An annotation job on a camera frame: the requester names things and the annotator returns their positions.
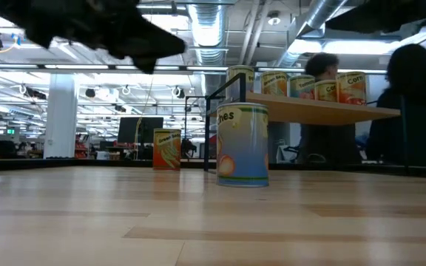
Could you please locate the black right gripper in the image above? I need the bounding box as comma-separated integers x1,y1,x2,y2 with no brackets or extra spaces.
325,0,426,34

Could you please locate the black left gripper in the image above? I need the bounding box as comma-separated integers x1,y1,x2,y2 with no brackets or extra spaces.
0,0,186,74

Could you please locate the tomatoes can blue label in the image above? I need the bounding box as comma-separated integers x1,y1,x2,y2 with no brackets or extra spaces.
288,75,317,100

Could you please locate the black monitor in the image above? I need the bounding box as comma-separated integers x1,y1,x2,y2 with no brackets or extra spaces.
116,117,165,160

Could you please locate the silver air duct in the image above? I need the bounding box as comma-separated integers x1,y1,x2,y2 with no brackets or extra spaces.
186,3,229,98
274,0,349,68

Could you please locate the wooden shelf black frame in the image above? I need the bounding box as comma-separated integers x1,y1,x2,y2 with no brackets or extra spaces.
184,72,402,173

